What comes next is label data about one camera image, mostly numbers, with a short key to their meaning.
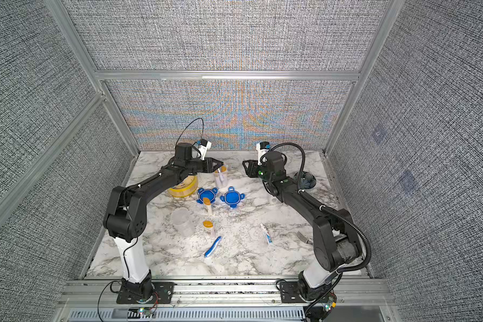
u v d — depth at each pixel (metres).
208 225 0.79
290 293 0.73
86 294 0.76
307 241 0.84
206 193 1.03
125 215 0.52
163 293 0.73
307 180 1.04
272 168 0.65
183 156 0.75
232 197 1.01
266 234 0.88
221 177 0.98
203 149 0.85
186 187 0.97
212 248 0.83
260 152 0.78
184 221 0.77
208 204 0.87
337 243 0.46
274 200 0.95
